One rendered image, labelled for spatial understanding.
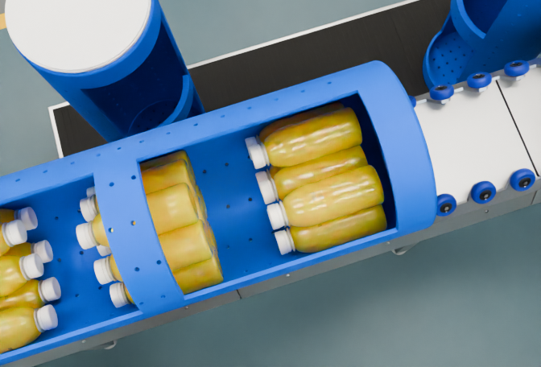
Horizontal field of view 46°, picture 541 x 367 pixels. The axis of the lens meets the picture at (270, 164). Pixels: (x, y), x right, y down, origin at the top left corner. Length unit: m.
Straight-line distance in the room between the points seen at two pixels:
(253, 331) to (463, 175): 1.07
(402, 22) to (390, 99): 1.29
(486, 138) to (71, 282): 0.81
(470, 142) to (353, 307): 0.98
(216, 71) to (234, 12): 0.33
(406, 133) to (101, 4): 0.64
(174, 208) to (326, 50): 1.28
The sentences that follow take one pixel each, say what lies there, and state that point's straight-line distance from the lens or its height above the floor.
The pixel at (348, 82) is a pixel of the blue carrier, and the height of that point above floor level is 1.20.
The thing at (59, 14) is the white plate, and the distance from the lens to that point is 1.29.
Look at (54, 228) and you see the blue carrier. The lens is 1.23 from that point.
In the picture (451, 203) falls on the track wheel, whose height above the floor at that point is 0.97.
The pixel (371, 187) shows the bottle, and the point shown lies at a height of 1.13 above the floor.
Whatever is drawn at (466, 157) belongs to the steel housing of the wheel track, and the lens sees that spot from 1.26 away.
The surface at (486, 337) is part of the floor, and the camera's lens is 2.19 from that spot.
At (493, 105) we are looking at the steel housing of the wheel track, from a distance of 1.31.
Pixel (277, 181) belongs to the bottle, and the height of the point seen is 1.08.
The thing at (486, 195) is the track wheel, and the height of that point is 0.97.
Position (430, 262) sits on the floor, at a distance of 2.16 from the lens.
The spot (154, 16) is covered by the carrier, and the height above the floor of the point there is 1.01.
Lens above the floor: 2.11
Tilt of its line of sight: 75 degrees down
